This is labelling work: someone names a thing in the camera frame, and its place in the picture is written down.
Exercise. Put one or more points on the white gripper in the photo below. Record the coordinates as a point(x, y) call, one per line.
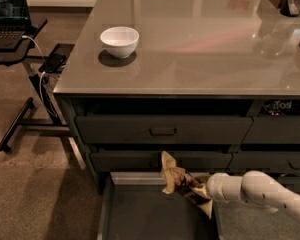
point(213, 186)

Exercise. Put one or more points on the brown chip bag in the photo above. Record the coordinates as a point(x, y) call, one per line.
point(178, 180)

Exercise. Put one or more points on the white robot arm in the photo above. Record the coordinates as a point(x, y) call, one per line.
point(254, 188)

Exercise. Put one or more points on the middle right drawer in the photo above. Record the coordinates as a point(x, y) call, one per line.
point(268, 162)

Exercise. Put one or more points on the open bottom left drawer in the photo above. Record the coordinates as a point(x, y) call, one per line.
point(135, 208)

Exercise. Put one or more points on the top right drawer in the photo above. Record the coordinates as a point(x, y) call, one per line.
point(274, 130)

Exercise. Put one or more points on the bottom right drawer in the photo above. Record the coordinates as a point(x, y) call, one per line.
point(290, 182)

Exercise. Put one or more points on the middle left drawer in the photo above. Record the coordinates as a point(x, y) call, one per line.
point(141, 161)

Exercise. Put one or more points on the snack bag in drawer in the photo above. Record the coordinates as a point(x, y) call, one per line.
point(281, 107)

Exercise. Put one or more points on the top left drawer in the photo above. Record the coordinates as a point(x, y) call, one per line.
point(159, 129)

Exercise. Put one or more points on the dark grey cabinet island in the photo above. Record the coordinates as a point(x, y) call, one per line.
point(193, 58)

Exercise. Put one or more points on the white ceramic bowl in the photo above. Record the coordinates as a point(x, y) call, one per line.
point(120, 41)

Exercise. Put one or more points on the black smartphone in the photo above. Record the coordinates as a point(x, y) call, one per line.
point(53, 64)

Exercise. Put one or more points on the black laptop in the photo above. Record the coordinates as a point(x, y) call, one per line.
point(14, 18)

